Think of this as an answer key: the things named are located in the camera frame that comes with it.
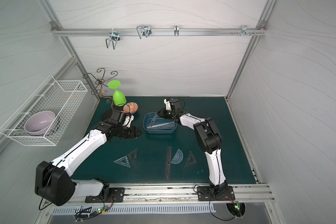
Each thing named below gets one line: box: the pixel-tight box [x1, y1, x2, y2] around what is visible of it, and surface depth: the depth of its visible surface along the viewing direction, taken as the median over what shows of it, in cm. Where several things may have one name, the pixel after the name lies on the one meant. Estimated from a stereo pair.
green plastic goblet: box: [107, 80, 127, 107], surface depth 90 cm
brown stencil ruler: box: [164, 146, 172, 180], surface depth 86 cm
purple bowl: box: [24, 110, 56, 136], surface depth 61 cm
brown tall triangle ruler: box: [126, 148, 138, 170], surface depth 88 cm
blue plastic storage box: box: [142, 112, 178, 134], surface depth 101 cm
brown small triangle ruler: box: [184, 150, 197, 168], surface depth 88 cm
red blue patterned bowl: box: [122, 102, 139, 115], surface depth 113 cm
